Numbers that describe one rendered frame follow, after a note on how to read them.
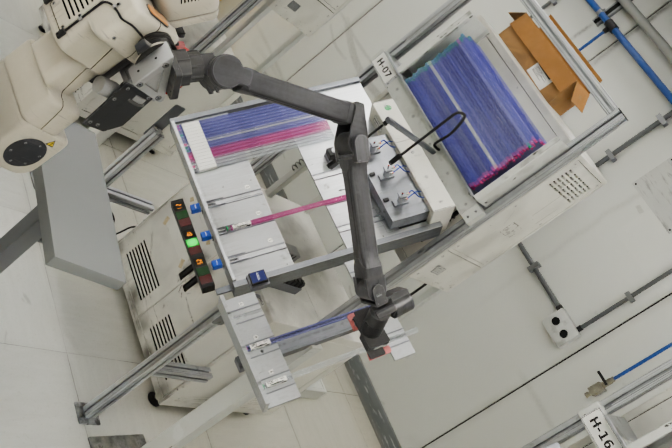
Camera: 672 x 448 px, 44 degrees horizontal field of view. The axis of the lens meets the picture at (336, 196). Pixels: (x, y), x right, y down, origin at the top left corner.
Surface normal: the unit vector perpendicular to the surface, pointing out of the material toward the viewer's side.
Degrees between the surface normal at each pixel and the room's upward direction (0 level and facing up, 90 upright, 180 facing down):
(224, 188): 48
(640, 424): 90
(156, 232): 90
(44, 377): 0
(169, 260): 90
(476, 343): 90
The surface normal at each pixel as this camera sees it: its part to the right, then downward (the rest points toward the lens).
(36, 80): -0.40, -0.30
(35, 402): 0.76, -0.58
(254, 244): 0.11, -0.58
